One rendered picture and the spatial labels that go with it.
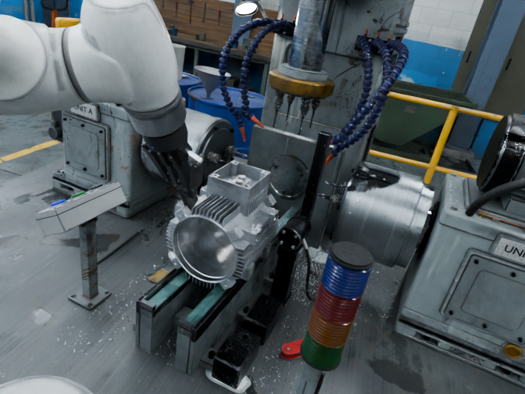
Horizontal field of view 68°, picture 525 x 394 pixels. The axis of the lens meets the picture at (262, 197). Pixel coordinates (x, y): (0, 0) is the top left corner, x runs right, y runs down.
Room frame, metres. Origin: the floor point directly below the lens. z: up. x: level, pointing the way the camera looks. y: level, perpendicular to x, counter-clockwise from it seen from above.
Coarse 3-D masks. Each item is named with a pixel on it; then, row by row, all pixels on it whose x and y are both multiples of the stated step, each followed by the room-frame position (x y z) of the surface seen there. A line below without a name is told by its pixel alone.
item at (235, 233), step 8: (264, 200) 0.82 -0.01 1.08; (272, 200) 0.82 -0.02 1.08; (184, 208) 0.70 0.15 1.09; (176, 216) 0.69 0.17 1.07; (184, 216) 0.68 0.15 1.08; (232, 232) 0.65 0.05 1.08; (240, 232) 0.66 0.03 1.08; (232, 240) 0.65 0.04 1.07; (176, 264) 0.69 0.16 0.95; (232, 280) 0.66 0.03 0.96; (224, 288) 0.65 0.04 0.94
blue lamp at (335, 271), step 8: (328, 256) 0.44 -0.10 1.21; (328, 264) 0.43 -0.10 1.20; (336, 264) 0.42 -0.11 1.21; (328, 272) 0.42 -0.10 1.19; (336, 272) 0.41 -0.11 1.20; (344, 272) 0.41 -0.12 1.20; (352, 272) 0.41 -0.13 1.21; (360, 272) 0.41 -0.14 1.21; (368, 272) 0.42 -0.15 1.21; (328, 280) 0.42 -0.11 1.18; (336, 280) 0.41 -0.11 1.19; (344, 280) 0.41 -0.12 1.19; (352, 280) 0.41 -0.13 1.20; (360, 280) 0.41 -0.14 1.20; (328, 288) 0.42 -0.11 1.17; (336, 288) 0.41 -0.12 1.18; (344, 288) 0.41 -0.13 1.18; (352, 288) 0.41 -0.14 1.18; (360, 288) 0.41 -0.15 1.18; (344, 296) 0.41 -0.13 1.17; (352, 296) 0.41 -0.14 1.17
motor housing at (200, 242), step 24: (192, 216) 0.68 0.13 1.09; (216, 216) 0.67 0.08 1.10; (240, 216) 0.72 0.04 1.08; (168, 240) 0.71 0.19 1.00; (192, 240) 0.75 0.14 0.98; (216, 240) 0.81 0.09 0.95; (240, 240) 0.67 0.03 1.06; (264, 240) 0.75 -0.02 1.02; (192, 264) 0.70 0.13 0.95; (216, 264) 0.73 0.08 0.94; (240, 264) 0.64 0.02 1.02
